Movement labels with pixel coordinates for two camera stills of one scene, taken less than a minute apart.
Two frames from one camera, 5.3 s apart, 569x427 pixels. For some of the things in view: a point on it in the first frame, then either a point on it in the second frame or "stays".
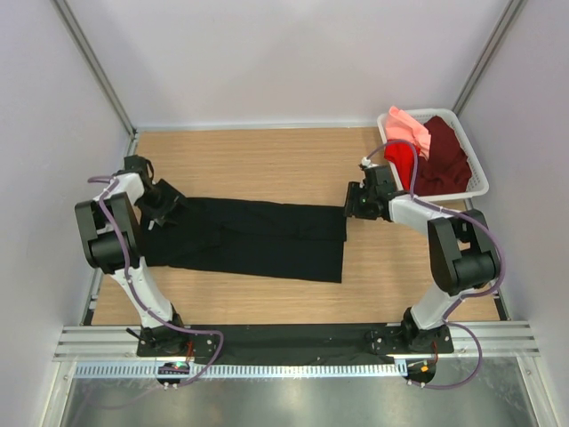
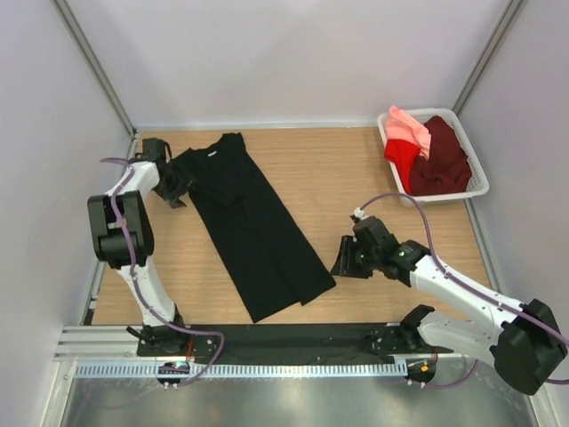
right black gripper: x=351 y=207 → x=344 y=265
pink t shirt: x=399 y=125 stays
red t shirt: x=403 y=157 stays
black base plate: x=303 y=339 stays
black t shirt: x=256 y=238 → x=269 y=263
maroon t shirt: x=447 y=169 stays
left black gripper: x=171 y=196 → x=186 y=183
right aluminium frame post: x=468 y=92 stays
